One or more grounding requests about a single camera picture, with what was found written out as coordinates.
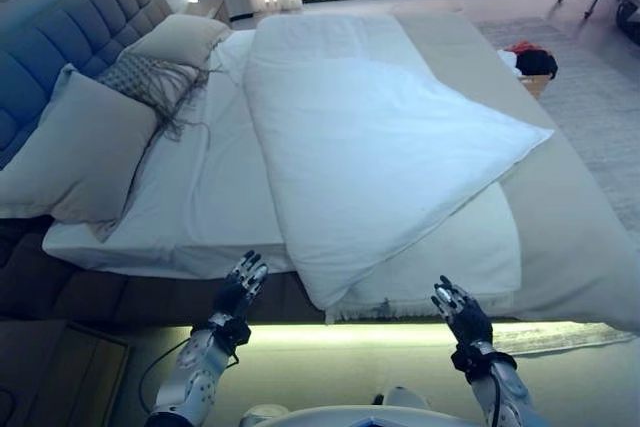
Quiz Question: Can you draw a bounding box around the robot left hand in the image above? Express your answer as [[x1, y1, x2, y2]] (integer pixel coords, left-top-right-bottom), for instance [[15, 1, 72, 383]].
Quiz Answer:
[[209, 249, 270, 329]]

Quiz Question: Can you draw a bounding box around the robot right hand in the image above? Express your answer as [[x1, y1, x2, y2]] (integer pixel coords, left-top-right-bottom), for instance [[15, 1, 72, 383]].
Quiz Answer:
[[431, 274, 495, 348]]

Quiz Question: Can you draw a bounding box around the white bed sheet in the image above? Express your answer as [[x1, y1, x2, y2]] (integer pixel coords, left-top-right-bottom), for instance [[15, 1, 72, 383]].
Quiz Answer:
[[41, 28, 301, 279]]

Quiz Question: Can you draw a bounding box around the beige bedspread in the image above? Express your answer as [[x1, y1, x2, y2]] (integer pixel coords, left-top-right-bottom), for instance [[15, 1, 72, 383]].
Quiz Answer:
[[389, 4, 640, 332]]

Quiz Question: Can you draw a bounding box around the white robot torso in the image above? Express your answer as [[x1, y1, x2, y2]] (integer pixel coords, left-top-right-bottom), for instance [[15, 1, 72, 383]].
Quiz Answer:
[[238, 385, 485, 427]]

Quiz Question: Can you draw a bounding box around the white duvet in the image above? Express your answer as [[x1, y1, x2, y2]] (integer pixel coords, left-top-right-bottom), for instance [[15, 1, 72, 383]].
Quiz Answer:
[[241, 13, 555, 327]]

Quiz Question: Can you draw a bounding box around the wooden bedside table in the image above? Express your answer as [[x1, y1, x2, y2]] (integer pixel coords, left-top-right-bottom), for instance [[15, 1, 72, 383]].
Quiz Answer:
[[0, 317, 134, 427]]

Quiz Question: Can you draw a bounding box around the large beige pillow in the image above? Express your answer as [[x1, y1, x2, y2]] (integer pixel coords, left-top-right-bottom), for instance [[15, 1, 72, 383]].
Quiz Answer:
[[0, 64, 160, 243]]

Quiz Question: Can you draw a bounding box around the patterned fringed cushion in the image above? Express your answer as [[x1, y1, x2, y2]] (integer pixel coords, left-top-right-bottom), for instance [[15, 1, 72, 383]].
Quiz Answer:
[[95, 41, 211, 143]]

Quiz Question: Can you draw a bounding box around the grey area rug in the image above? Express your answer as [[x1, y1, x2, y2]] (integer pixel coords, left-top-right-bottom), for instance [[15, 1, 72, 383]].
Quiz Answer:
[[472, 16, 640, 243]]

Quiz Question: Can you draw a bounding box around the cardboard box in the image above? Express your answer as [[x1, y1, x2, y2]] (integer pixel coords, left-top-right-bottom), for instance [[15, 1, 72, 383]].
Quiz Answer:
[[517, 73, 553, 101]]

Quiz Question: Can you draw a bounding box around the white garment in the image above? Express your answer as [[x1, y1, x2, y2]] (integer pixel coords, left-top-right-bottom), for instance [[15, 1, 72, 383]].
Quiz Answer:
[[496, 48, 521, 73]]

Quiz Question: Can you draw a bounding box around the black garment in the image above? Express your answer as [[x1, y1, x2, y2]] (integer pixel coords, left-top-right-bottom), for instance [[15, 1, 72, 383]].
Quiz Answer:
[[514, 49, 559, 81]]

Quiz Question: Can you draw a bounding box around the wooden nightstand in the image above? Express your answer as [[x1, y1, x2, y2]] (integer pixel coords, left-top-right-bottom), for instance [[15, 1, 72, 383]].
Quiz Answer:
[[185, 0, 231, 26]]

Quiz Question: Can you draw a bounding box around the grey tufted headboard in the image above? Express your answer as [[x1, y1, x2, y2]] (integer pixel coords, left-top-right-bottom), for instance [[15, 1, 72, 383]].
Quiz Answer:
[[0, 0, 175, 171]]

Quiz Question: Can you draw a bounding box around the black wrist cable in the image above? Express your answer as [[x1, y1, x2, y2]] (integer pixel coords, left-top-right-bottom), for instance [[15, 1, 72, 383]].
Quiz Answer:
[[141, 334, 194, 403]]

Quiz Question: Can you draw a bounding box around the dark bed frame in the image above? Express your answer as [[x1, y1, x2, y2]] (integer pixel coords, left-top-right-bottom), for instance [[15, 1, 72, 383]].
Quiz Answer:
[[0, 216, 331, 324]]

